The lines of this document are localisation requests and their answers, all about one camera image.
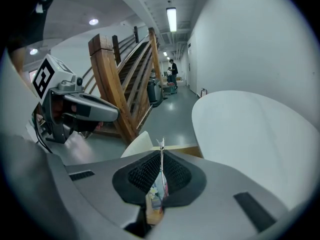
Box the dark grey machine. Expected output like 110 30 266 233
146 78 164 108

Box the ceiling lamp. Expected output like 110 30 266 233
165 6 177 33

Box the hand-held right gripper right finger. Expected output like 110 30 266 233
149 149 310 240

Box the wooden tray with items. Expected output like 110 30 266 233
120 130 204 226

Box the wooden staircase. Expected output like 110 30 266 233
81 25 164 145

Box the person's black striped shirt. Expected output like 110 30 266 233
6 0 58 50

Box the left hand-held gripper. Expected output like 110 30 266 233
30 53 121 145

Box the small grey metal tool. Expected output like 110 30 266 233
155 136 169 203

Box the floral printed packet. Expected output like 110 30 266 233
147 172 169 208

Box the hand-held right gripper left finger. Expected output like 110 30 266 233
59 149 161 240

